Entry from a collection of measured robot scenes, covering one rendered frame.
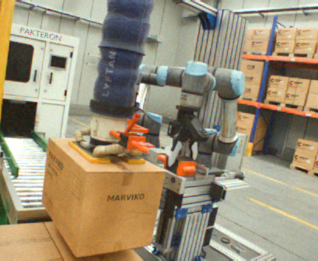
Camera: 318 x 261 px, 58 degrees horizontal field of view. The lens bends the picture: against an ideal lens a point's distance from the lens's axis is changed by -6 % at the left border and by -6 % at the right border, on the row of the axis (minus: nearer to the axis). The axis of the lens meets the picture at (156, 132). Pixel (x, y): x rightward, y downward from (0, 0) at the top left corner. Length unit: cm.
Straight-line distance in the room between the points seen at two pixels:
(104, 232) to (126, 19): 97
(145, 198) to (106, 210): 20
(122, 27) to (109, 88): 29
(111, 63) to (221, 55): 82
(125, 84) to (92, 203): 57
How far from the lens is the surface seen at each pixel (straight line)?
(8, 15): 253
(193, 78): 101
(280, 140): 1031
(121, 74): 143
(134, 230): 148
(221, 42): 200
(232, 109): 156
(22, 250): 170
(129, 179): 135
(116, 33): 144
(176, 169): 103
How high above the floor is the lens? 144
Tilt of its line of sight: 8 degrees down
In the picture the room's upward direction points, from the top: 10 degrees clockwise
